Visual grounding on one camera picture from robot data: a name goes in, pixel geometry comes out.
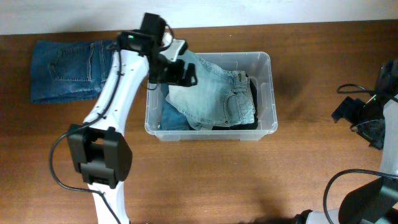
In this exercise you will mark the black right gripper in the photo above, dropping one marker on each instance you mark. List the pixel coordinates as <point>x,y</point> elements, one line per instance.
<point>345,110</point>

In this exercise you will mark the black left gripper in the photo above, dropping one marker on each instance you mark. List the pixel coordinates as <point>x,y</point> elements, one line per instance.
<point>174,76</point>

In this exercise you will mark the light blue jeans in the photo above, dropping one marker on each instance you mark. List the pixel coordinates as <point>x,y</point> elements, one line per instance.
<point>221,97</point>

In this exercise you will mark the medium blue jeans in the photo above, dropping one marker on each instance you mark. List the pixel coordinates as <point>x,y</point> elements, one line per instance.
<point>172,120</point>

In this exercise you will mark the clear plastic storage bin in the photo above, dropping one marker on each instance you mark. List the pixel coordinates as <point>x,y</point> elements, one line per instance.
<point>258,67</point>

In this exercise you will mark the black garment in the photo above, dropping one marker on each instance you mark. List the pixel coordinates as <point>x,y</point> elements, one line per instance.
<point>247,126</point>

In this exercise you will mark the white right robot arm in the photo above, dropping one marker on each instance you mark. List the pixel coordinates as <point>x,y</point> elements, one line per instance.
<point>373,202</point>

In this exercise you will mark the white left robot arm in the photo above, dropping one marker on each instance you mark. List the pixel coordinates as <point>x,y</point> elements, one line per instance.
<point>98,148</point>

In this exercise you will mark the dark blue folded jeans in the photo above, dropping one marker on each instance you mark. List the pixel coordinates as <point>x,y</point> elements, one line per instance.
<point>63,72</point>

